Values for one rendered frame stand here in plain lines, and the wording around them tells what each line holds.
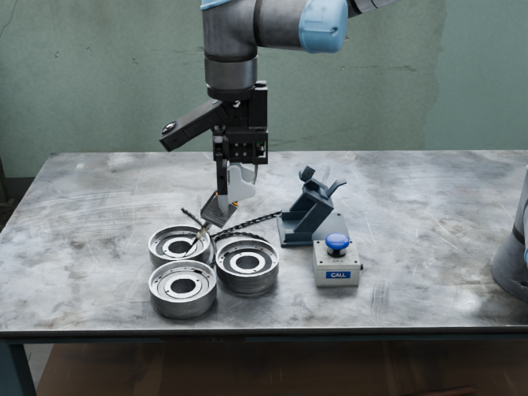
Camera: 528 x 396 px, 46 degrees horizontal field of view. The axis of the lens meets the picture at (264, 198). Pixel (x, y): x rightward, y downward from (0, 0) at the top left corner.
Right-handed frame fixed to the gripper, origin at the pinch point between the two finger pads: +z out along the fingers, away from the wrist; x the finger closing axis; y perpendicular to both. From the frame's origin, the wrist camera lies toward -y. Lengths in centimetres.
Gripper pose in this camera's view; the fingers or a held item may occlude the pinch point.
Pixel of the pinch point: (221, 203)
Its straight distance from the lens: 99.6
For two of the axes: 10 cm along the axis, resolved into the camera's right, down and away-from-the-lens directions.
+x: -0.6, -5.1, 8.6
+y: 10.0, -0.3, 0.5
